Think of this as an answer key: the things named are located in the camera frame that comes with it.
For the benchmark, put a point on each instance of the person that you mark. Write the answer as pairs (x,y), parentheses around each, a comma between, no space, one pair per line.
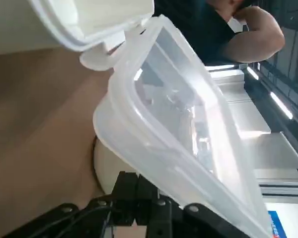
(188,24)

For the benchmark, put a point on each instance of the blue sign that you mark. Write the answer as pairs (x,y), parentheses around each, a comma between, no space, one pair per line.
(278,225)

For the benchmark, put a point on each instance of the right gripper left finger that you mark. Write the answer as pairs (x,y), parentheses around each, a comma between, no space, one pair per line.
(125,198)

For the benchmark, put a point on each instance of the cream cylindrical bin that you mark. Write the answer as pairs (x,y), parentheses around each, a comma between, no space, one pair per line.
(109,168)

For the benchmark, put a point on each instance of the translucent white plastic container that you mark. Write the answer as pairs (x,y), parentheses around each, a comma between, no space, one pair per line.
(27,24)

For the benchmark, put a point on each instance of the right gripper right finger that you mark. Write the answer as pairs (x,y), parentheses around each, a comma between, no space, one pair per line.
(161,218)

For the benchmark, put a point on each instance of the translucent plastic container lid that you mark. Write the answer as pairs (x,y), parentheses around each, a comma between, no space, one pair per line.
(188,111)

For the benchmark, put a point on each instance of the long ceiling light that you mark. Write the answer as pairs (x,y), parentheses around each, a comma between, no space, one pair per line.
(281,105)
(252,73)

